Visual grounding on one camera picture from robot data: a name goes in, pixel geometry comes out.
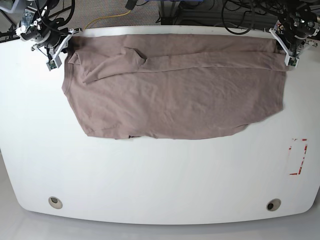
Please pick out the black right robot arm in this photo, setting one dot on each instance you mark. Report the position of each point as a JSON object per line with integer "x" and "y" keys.
{"x": 46, "y": 30}

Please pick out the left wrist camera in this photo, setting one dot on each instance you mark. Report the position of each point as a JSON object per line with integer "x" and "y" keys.
{"x": 291, "y": 61}

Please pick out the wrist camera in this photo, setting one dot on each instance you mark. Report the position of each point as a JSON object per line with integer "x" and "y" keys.
{"x": 53, "y": 64}
{"x": 291, "y": 61}

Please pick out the mauve T-shirt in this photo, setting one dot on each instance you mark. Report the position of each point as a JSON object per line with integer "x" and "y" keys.
{"x": 172, "y": 86}

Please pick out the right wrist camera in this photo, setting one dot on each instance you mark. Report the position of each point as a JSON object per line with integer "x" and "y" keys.
{"x": 53, "y": 64}

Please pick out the red tape rectangle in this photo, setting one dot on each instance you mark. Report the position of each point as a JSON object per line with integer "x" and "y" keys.
{"x": 296, "y": 156}

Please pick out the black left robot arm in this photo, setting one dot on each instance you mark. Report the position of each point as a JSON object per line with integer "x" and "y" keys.
{"x": 295, "y": 27}

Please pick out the table grommet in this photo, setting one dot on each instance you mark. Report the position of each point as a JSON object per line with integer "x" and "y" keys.
{"x": 55, "y": 202}
{"x": 273, "y": 205}

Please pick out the left table grommet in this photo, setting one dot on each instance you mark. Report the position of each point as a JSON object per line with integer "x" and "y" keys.
{"x": 55, "y": 202}

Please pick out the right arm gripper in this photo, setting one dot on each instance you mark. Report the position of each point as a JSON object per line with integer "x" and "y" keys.
{"x": 55, "y": 43}

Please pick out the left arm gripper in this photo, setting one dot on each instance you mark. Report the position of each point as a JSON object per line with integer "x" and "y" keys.
{"x": 291, "y": 44}

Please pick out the right table grommet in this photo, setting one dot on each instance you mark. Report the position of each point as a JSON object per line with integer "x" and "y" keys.
{"x": 273, "y": 205}

